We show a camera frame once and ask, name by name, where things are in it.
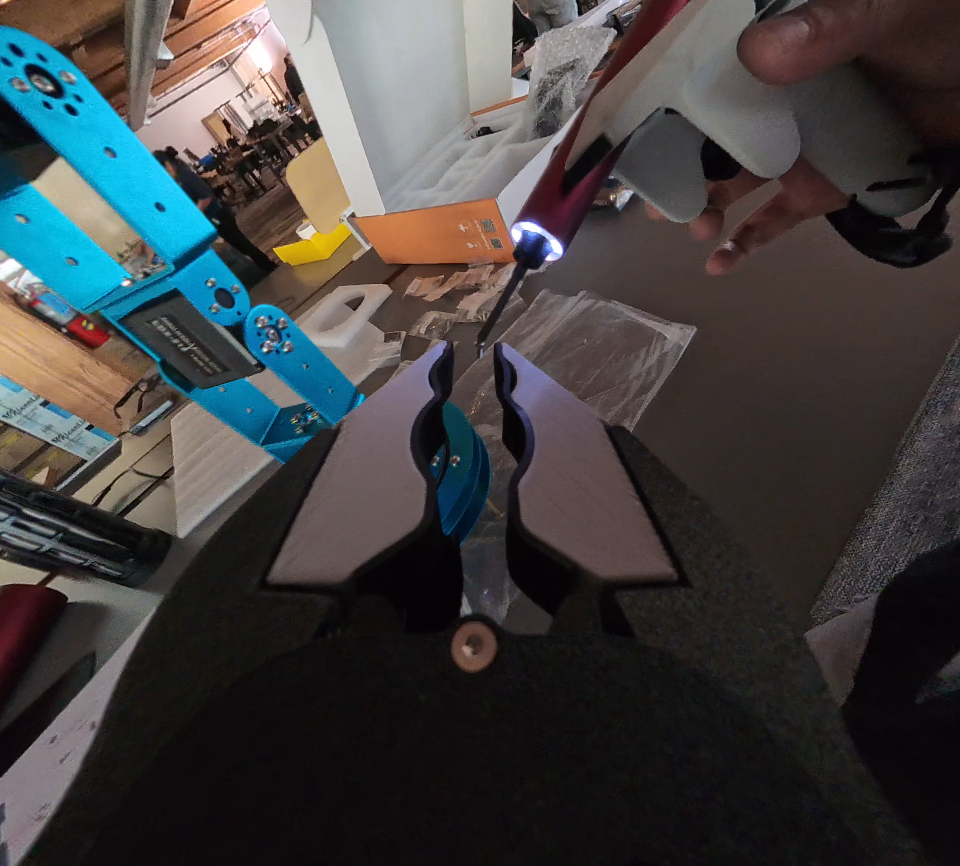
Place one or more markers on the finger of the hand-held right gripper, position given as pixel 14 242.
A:
pixel 690 55

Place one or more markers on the clear plastic bag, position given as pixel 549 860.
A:
pixel 600 348

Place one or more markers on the black ribbed case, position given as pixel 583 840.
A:
pixel 67 528

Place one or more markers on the white foam insert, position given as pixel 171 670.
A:
pixel 345 326

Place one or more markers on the beige board on white stand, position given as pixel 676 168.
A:
pixel 319 183

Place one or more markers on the white paper sheet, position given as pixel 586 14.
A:
pixel 112 626

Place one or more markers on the eyeglasses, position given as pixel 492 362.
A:
pixel 120 393

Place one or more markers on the white foam sheet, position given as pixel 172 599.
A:
pixel 210 461

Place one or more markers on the scattered small parts bags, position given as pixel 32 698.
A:
pixel 450 296

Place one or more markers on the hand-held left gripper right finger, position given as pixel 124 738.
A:
pixel 592 498

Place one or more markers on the person's right hand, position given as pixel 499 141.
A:
pixel 885 33

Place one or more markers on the red fire extinguisher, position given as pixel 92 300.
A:
pixel 75 326

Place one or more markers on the bubble wrap parts bag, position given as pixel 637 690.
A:
pixel 562 78

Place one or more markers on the yellow plastic bin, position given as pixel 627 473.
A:
pixel 307 250

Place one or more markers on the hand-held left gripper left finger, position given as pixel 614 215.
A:
pixel 360 491

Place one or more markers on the white orange cardboard box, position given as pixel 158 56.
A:
pixel 390 55

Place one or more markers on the blue toy robot arm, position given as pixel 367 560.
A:
pixel 90 153

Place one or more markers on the red electric screwdriver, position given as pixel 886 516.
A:
pixel 660 18

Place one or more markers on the person's black clothing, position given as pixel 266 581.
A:
pixel 915 656

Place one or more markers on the wooden support post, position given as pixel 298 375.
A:
pixel 60 371

